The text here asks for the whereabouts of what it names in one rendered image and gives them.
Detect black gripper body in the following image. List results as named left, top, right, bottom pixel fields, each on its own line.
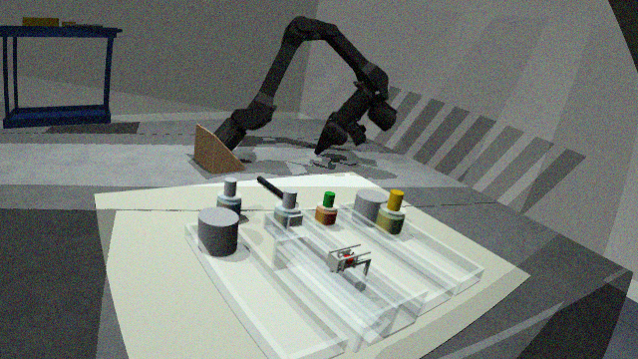
left=323, top=100, right=363, bottom=146

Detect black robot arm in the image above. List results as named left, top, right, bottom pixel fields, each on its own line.
left=214, top=16, right=397, bottom=152

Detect black rod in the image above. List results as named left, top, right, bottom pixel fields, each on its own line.
left=257, top=176, right=283, bottom=199

